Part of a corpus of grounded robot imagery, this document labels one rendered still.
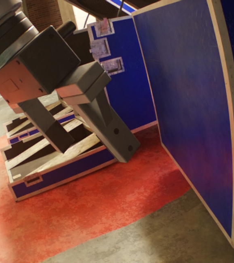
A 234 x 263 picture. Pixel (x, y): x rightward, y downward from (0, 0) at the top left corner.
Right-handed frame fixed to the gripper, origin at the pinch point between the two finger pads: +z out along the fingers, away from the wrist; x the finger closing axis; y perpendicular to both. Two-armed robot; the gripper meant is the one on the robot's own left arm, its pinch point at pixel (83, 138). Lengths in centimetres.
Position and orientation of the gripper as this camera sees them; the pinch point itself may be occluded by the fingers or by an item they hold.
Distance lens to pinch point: 36.4
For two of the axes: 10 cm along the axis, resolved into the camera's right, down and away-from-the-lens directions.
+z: 5.7, 7.0, 4.2
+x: -6.0, 0.1, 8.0
